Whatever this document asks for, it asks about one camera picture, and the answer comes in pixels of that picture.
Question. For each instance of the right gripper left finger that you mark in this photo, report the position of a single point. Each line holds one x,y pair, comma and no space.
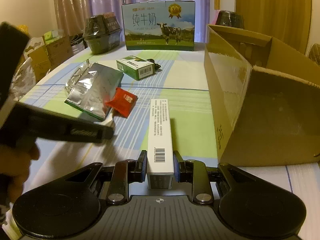
126,172

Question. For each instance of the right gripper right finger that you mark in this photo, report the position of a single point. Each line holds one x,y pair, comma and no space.
193,172

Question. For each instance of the long white ointment box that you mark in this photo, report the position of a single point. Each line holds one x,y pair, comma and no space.
160,163

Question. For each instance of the red sachet packet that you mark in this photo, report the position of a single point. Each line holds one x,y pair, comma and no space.
123,102

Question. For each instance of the silver foil pouch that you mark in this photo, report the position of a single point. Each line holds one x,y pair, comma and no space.
91,87

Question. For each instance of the green white small box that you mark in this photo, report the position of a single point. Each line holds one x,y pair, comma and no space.
136,67

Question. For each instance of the small black clip object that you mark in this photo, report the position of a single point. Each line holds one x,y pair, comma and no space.
156,66

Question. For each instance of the person left hand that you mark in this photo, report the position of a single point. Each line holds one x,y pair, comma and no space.
15,164

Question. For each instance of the white plastic bag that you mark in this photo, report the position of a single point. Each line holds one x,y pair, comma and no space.
23,80

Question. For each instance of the stacked cardboard boxes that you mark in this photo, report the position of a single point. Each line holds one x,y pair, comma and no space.
47,56

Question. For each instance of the checkered tablecloth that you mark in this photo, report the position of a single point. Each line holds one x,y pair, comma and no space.
181,80

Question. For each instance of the large brown cardboard box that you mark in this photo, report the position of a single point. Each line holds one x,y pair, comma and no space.
265,99

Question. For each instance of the dark bowl package left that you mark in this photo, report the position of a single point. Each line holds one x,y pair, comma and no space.
102,33

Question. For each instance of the dark bowl package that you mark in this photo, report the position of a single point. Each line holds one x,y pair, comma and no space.
228,19
102,33

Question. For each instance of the blue milk carton box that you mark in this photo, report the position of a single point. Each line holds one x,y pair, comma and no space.
159,25

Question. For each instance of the dark bowl package right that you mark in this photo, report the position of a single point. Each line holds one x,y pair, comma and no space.
228,19

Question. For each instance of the quilted brown chair cushion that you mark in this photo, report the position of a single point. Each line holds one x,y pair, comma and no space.
314,53

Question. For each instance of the wooden door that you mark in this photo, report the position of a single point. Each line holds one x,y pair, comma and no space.
287,20

